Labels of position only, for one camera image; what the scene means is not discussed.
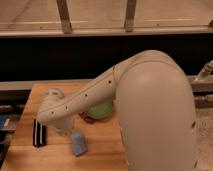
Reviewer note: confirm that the small white bottle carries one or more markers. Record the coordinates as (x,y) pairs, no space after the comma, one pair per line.
(64,125)

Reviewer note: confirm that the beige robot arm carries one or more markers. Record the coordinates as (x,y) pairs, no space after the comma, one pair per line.
(155,107)

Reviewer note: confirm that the green bowl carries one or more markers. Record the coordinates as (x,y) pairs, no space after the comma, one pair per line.
(100,111)

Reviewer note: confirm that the red snack bar wrapper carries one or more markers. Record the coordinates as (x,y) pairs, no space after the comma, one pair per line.
(86,118)

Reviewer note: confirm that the wooden table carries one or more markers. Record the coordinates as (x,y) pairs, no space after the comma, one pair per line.
(105,150)

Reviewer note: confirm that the blue sponge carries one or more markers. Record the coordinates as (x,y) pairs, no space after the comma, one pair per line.
(78,144)

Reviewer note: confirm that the left window frame post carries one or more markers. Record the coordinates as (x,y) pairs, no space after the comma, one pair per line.
(64,16)

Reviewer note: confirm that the window frame post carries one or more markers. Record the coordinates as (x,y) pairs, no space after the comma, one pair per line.
(130,15)
(64,16)

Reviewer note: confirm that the right window frame post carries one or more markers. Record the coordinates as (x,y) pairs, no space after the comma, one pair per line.
(130,15)

